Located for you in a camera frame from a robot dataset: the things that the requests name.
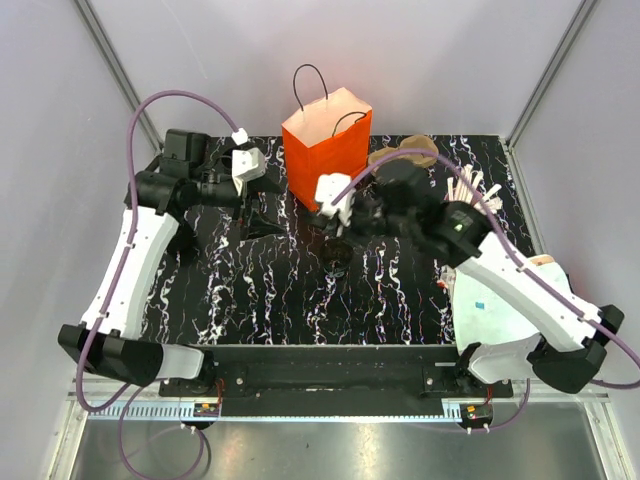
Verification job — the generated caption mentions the white folded cloth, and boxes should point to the white folded cloth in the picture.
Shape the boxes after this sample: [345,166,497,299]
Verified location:
[442,255,572,355]

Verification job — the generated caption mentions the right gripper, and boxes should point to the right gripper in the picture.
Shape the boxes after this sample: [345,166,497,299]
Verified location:
[322,191,417,248]

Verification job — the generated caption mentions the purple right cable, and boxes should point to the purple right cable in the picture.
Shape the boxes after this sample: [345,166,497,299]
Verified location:
[333,149,640,434]

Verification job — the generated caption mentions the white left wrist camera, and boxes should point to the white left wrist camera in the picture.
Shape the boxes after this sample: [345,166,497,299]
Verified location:
[231,128,266,195]

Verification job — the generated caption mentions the single black cup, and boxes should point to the single black cup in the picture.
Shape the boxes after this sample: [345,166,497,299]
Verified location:
[319,238,353,280]

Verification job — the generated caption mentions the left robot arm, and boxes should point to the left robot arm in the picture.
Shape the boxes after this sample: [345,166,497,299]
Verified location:
[58,129,284,396]

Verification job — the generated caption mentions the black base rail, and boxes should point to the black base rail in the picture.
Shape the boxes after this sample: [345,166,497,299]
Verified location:
[159,345,513,422]

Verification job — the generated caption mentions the purple cable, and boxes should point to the purple cable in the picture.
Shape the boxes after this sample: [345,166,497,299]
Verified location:
[73,90,246,479]
[333,149,640,434]

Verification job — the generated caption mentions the stack of black cups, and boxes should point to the stack of black cups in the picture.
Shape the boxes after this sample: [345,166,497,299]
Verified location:
[216,148,235,170]

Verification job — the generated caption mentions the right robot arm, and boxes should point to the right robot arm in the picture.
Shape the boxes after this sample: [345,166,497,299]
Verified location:
[314,158,624,397]

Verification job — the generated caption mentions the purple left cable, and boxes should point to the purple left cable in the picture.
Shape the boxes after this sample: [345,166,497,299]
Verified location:
[73,90,246,479]

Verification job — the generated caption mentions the orange paper bag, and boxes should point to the orange paper bag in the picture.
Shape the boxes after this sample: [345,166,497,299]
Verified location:
[281,87,373,212]

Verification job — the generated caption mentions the stack of pulp carriers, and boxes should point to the stack of pulp carriers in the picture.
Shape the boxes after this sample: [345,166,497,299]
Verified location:
[367,135,439,174]

